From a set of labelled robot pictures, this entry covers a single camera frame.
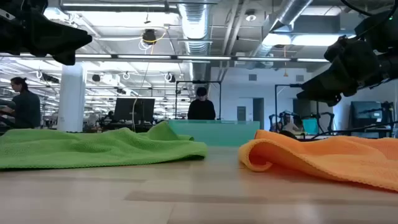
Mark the black ceiling device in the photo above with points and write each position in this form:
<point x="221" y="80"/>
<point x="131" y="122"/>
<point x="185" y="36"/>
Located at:
<point x="149" y="36"/>

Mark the green microfiber towel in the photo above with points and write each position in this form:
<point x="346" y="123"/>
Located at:
<point x="93" y="146"/>

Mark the orange microfiber towel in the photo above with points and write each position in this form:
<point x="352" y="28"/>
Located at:
<point x="326" y="155"/>

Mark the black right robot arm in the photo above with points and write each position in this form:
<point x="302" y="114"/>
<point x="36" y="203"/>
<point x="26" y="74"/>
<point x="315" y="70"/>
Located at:
<point x="382" y="31"/>

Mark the person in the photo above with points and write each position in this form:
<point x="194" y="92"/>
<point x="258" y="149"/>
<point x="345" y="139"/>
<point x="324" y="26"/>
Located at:
<point x="26" y="105"/>
<point x="289" y="126"/>
<point x="201" y="110"/>

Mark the black computer monitor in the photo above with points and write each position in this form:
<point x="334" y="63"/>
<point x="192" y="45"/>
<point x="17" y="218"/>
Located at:
<point x="362" y="113"/>
<point x="130" y="109"/>

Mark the small teal screen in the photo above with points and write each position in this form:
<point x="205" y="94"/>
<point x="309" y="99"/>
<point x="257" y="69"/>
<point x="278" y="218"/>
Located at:
<point x="311" y="127"/>

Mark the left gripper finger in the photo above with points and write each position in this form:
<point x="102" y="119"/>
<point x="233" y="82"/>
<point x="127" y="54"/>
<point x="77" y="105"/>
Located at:
<point x="65" y="59"/>
<point x="59" y="37"/>

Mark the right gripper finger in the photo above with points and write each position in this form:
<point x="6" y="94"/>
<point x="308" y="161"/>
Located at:
<point x="329" y="90"/>

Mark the teal plastic basket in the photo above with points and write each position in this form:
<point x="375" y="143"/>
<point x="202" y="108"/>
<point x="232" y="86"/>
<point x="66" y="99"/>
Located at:
<point x="224" y="132"/>

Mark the long ceiling light bar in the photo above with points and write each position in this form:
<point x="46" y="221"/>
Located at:
<point x="155" y="57"/>

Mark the white building pillar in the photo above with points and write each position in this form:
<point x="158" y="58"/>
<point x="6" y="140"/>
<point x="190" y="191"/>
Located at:
<point x="71" y="99"/>

